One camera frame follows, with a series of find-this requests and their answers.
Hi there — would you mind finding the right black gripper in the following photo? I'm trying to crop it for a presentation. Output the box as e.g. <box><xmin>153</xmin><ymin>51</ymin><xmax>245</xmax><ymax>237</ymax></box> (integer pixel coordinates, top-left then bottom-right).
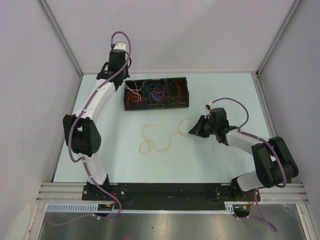
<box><xmin>188</xmin><ymin>115</ymin><xmax>218</xmax><ymax>138</ymax></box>

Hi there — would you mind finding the dark orange wire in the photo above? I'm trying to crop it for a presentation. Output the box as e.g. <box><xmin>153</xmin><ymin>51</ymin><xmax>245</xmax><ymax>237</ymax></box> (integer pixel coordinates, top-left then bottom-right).
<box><xmin>126</xmin><ymin>89</ymin><xmax>146</xmax><ymax>106</ymax></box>

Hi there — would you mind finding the blue wire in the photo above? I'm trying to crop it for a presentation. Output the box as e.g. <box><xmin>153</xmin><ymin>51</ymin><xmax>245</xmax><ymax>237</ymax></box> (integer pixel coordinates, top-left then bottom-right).
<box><xmin>146</xmin><ymin>83</ymin><xmax>166</xmax><ymax>101</ymax></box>

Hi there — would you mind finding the pink maroon wire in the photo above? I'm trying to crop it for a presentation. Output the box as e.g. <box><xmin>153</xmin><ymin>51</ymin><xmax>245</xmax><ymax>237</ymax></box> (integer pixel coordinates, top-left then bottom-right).
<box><xmin>149</xmin><ymin>86</ymin><xmax>166</xmax><ymax>104</ymax></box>

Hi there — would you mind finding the red wire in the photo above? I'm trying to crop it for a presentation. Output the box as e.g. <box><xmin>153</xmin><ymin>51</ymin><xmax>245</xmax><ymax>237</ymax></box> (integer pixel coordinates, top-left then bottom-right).
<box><xmin>169</xmin><ymin>79</ymin><xmax>190</xmax><ymax>105</ymax></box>

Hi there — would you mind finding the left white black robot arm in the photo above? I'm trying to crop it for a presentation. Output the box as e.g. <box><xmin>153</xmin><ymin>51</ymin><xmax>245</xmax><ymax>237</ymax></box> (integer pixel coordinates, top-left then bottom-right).
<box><xmin>62</xmin><ymin>43</ymin><xmax>130</xmax><ymax>200</ymax></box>

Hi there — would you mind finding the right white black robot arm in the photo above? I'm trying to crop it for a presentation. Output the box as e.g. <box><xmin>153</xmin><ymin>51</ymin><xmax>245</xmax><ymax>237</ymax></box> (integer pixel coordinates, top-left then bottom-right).
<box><xmin>188</xmin><ymin>107</ymin><xmax>299</xmax><ymax>201</ymax></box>

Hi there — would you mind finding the black left storage bin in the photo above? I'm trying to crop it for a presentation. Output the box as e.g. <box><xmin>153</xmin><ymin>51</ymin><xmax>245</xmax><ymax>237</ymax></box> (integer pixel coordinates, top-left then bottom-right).
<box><xmin>123</xmin><ymin>79</ymin><xmax>147</xmax><ymax>111</ymax></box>

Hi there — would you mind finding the black storage bin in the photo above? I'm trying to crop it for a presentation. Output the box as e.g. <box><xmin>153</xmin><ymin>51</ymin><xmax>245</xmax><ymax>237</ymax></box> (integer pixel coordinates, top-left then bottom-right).
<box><xmin>166</xmin><ymin>77</ymin><xmax>190</xmax><ymax>108</ymax></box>
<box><xmin>145</xmin><ymin>78</ymin><xmax>168</xmax><ymax>110</ymax></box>
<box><xmin>123</xmin><ymin>79</ymin><xmax>147</xmax><ymax>111</ymax></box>

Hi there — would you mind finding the black middle storage bin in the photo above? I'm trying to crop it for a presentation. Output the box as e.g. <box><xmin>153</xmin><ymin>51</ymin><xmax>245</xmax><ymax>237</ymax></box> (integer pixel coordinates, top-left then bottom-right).
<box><xmin>145</xmin><ymin>78</ymin><xmax>168</xmax><ymax>110</ymax></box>

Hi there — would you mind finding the black right storage bin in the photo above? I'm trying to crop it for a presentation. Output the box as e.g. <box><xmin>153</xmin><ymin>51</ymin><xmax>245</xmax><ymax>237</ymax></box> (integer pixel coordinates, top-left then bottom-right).
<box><xmin>166</xmin><ymin>77</ymin><xmax>190</xmax><ymax>108</ymax></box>

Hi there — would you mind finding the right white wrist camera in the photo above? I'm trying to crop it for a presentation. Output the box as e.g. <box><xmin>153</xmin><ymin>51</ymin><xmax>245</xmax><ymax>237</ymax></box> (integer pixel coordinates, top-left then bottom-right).
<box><xmin>205</xmin><ymin>101</ymin><xmax>215</xmax><ymax>113</ymax></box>

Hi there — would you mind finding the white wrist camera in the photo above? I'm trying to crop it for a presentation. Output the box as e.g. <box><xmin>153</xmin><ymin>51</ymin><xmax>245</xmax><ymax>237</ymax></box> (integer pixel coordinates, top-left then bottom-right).
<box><xmin>111</xmin><ymin>42</ymin><xmax>127</xmax><ymax>52</ymax></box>
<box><xmin>205</xmin><ymin>101</ymin><xmax>215</xmax><ymax>113</ymax></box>

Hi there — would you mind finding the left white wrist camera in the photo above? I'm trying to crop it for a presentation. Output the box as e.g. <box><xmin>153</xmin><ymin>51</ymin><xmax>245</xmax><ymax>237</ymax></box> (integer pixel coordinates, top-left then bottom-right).
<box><xmin>111</xmin><ymin>42</ymin><xmax>127</xmax><ymax>52</ymax></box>

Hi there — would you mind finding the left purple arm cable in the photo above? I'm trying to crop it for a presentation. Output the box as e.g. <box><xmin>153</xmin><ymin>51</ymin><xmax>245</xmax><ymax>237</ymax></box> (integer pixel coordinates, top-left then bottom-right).
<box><xmin>68</xmin><ymin>31</ymin><xmax>132</xmax><ymax>191</ymax></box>

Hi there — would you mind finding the grey slotted cable duct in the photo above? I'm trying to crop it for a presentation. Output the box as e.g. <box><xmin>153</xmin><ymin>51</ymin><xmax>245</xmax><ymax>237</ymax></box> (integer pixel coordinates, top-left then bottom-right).
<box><xmin>45</xmin><ymin>201</ymin><xmax>249</xmax><ymax>215</ymax></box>

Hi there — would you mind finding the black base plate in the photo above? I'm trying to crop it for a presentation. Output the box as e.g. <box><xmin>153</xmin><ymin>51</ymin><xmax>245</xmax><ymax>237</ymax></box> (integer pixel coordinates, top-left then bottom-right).
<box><xmin>82</xmin><ymin>182</ymin><xmax>261</xmax><ymax>211</ymax></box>

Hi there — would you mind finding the aluminium frame rail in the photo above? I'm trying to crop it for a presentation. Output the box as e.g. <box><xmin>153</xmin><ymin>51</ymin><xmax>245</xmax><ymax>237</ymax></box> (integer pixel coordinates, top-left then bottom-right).
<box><xmin>36</xmin><ymin>182</ymin><xmax>309</xmax><ymax>204</ymax></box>

